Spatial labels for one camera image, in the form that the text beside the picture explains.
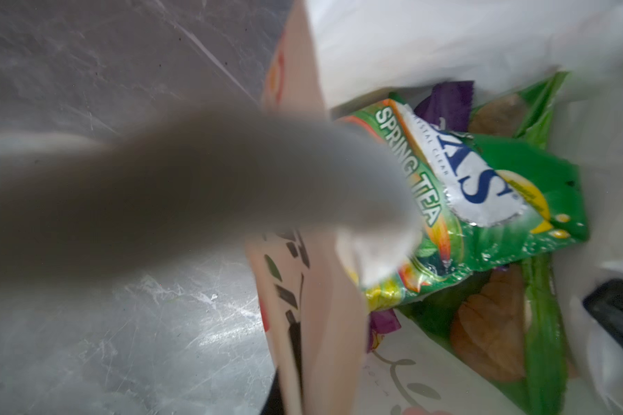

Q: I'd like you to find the green Lays chips bag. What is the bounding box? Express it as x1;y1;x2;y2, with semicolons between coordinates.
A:
401;72;588;414

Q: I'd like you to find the green lemon candy bag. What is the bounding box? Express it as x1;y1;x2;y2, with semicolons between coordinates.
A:
343;96;589;311

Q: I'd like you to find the purple grape candy bag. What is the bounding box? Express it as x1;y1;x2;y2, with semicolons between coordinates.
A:
369;81;474;350

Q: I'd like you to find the white floral paper bag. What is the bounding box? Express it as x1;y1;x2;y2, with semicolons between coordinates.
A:
0;0;623;415

